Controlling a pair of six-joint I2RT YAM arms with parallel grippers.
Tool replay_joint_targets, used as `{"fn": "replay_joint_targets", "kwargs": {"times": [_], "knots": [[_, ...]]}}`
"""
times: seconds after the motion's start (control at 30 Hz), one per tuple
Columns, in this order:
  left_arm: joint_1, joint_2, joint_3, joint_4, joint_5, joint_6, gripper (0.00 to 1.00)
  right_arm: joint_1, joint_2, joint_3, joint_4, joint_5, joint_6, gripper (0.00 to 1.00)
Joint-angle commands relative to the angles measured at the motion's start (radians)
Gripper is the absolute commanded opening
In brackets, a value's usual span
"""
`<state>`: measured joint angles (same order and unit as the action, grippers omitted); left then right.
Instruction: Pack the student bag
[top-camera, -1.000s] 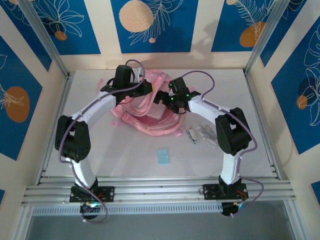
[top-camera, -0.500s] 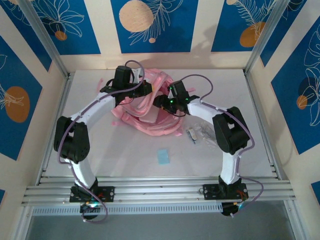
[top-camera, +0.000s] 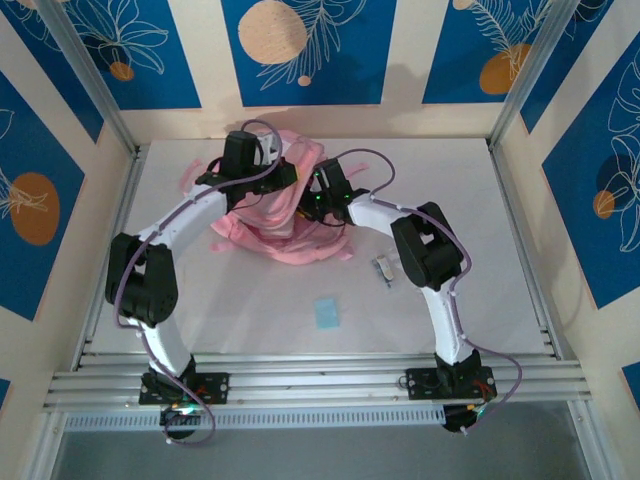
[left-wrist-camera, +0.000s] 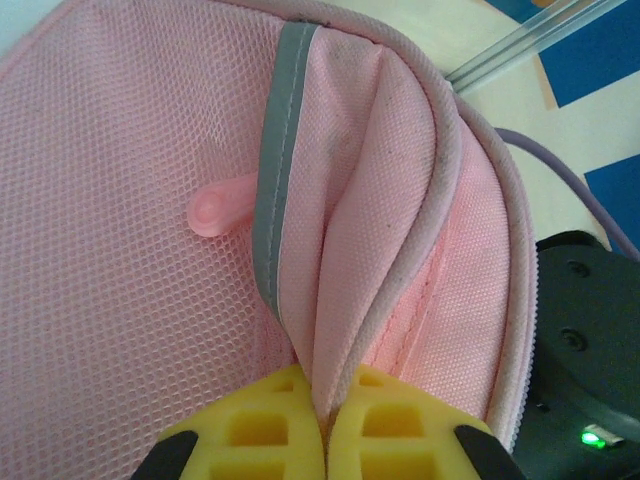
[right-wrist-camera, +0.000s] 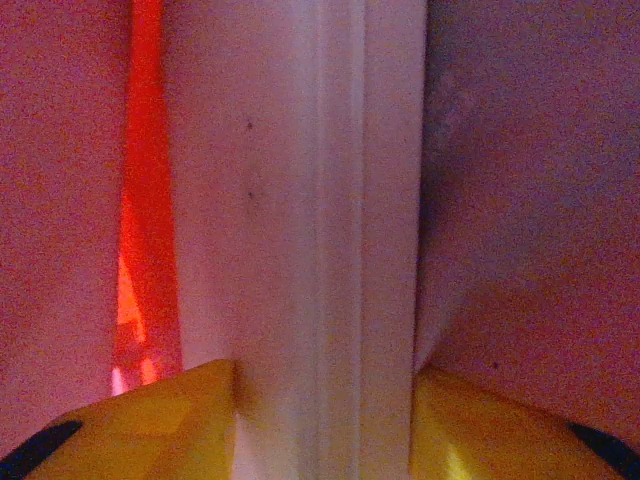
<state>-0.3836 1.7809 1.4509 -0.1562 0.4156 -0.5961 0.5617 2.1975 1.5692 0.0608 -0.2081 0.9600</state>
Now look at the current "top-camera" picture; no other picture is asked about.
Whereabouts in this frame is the pink backpack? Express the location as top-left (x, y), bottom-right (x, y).
top-left (179, 128), bottom-right (369, 266)

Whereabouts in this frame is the small white item in packet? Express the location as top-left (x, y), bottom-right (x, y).
top-left (370, 254), bottom-right (397, 289)

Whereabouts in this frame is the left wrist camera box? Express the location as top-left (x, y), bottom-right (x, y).
top-left (255, 133), bottom-right (281, 166)

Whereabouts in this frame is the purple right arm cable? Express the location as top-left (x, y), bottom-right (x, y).
top-left (327, 148), bottom-right (525, 436)

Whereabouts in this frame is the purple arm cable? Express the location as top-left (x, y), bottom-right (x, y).
top-left (327, 148), bottom-right (525, 436)
top-left (113, 118), bottom-right (301, 447)

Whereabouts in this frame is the aluminium frame post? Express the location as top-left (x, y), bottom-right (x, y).
top-left (487, 0), bottom-right (614, 151)
top-left (37, 0), bottom-right (146, 156)

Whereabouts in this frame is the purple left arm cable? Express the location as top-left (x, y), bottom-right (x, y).
top-left (113, 118), bottom-right (301, 447)

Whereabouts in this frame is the aluminium mounting rail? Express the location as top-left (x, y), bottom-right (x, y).
top-left (42, 352), bottom-right (594, 414)

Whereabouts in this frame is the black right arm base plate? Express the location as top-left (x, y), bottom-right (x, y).
top-left (405, 367), bottom-right (497, 401)

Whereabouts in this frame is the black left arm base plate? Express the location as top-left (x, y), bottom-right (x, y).
top-left (138, 370), bottom-right (231, 405)

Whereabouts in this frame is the grey slotted cable duct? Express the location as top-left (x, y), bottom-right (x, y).
top-left (64, 405), bottom-right (446, 432)

